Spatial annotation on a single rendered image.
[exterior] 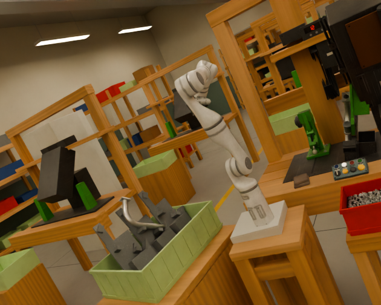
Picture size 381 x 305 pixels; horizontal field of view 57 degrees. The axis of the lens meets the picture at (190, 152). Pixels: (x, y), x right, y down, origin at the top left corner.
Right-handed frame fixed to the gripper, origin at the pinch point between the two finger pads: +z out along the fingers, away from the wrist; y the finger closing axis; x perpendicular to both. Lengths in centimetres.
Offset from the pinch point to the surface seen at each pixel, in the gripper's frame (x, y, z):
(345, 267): 71, -113, 78
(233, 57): -44, -31, -4
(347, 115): 19, -77, -20
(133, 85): -402, -6, 367
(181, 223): 47, 7, 42
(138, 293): 87, 34, 27
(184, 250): 69, 11, 24
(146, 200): 34, 26, 38
